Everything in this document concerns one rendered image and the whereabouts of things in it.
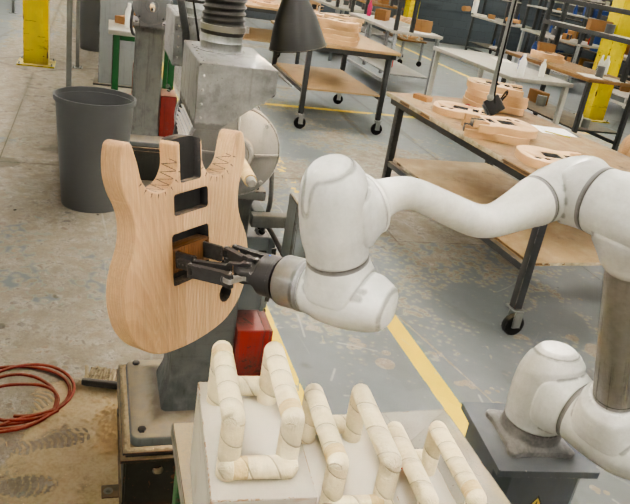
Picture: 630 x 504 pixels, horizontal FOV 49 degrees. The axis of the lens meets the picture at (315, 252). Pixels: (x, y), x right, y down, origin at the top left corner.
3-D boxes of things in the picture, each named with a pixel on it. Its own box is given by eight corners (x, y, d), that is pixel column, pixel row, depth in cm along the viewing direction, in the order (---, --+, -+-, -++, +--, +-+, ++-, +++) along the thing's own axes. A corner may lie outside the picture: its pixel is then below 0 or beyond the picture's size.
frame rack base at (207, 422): (186, 462, 122) (195, 381, 116) (271, 459, 126) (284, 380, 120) (199, 595, 98) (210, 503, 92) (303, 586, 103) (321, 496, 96)
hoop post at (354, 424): (340, 431, 122) (349, 387, 118) (357, 431, 123) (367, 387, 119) (344, 443, 119) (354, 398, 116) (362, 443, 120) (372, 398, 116)
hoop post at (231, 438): (213, 466, 98) (220, 411, 94) (236, 465, 99) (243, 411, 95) (216, 482, 95) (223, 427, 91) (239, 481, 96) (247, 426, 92)
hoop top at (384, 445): (348, 394, 119) (351, 379, 118) (365, 394, 120) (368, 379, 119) (382, 477, 101) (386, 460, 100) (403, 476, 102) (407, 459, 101)
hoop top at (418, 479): (382, 431, 124) (385, 416, 123) (398, 431, 125) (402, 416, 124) (420, 516, 107) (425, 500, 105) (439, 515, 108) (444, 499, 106)
